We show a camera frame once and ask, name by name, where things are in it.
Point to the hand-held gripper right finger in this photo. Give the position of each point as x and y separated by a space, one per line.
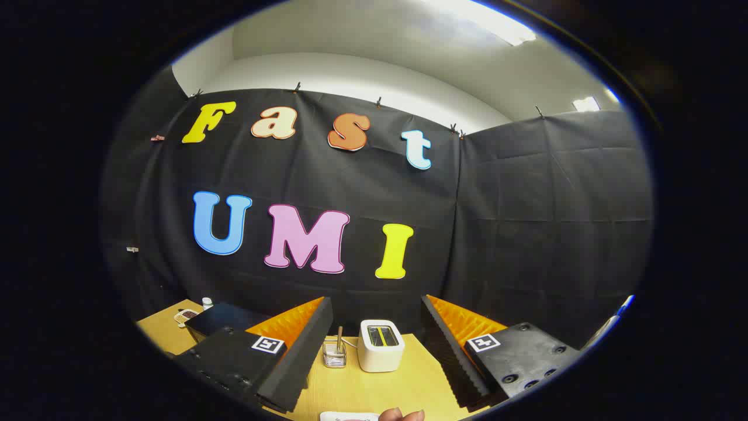
450 356

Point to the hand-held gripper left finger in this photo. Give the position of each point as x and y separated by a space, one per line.
295 362

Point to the white square plate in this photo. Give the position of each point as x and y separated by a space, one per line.
345 416

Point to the black toaster oven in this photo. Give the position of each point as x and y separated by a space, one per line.
225 316

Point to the white pop-up toaster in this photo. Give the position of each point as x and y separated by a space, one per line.
380 351

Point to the wooden utensil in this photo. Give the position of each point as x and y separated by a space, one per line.
339 336

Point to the small ceiling light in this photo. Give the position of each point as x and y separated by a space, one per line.
586 104

